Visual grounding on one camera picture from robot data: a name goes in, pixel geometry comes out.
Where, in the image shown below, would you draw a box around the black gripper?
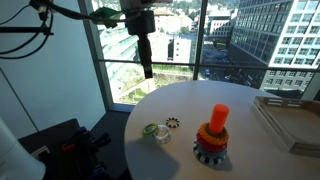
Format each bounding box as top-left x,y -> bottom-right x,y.
125,9 -> 157,80

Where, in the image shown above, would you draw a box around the dark green toy ring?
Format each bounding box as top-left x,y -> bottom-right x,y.
203,122 -> 229,140

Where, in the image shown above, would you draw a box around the dark window railing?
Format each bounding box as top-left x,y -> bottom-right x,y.
99,58 -> 320,73

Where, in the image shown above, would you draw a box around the thick window mullion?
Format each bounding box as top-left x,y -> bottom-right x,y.
77,0 -> 114,112

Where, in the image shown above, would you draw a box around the thin window mullion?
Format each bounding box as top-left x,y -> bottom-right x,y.
192,0 -> 210,82

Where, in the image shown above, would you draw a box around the black blue bar clamp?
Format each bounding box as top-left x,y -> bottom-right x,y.
86,163 -> 111,180
61,125 -> 113,158

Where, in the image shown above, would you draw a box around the black floor case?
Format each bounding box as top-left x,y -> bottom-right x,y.
18,118 -> 81,180

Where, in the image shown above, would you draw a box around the small black white ring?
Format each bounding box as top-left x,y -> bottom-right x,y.
165,116 -> 181,129

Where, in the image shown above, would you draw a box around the lime green bumpy ring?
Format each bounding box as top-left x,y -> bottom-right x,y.
142,122 -> 160,138

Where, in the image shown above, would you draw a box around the clear plastic rattle ring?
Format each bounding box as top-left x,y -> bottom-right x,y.
152,124 -> 173,146

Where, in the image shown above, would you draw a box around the orange stacking post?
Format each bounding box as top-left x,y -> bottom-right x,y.
208,103 -> 231,135

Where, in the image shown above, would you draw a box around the black camera cable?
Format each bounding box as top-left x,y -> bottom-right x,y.
0,3 -> 55,60

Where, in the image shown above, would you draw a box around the orange toy ring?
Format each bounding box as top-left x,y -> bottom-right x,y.
197,122 -> 230,147

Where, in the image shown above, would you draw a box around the red toy ring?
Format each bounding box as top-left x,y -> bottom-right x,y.
196,132 -> 229,154

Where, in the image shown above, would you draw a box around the black camera on stand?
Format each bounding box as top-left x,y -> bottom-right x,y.
29,0 -> 51,13

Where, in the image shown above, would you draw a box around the blue toy ring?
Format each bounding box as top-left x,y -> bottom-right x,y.
194,139 -> 228,160

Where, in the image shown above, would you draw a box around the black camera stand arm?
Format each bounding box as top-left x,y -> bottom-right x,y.
0,12 -> 55,37

